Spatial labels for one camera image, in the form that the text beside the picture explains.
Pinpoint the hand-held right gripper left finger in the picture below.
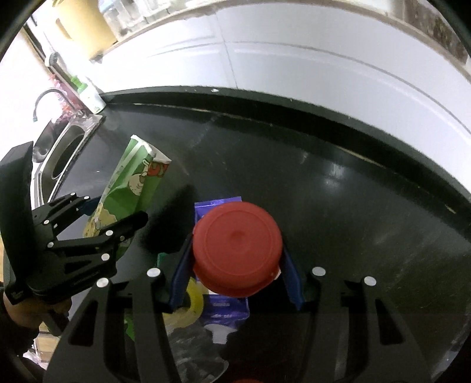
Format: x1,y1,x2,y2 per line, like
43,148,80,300
42,236,194,383

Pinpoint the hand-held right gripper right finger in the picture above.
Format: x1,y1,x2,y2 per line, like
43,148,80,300
280,248,431,383

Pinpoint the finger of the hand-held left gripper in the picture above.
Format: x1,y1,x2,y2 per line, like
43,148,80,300
31,193,102,236
52,211,148,273

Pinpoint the green snack bag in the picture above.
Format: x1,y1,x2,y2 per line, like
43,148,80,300
83,134,172,258

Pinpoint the red plastic cup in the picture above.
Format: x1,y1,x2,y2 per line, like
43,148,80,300
192,202,284,298

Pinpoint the person's left hand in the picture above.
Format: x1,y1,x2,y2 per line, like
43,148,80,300
5,295,70,326

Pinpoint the yellow tape roll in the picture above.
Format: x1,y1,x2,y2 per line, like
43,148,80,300
162,276,204,328

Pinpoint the purple box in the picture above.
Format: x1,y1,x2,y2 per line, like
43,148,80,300
193,197,251,328

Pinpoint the steel sink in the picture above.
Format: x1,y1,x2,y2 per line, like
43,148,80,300
31,114,104,210

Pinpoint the green plastic piece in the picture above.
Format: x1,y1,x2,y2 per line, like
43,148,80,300
124,309,137,342

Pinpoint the metal faucet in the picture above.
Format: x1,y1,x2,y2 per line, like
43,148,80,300
32,88,83,122

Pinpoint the green-capped soap bottle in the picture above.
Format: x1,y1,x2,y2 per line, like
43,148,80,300
70,75,107,114

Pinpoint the red packet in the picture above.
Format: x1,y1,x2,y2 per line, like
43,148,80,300
52,74,82,118

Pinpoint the yellow plastic pitcher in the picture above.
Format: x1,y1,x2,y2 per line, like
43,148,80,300
52,0,118,61

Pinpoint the clear jar with beans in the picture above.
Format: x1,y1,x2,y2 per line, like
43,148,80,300
405,0,468,60

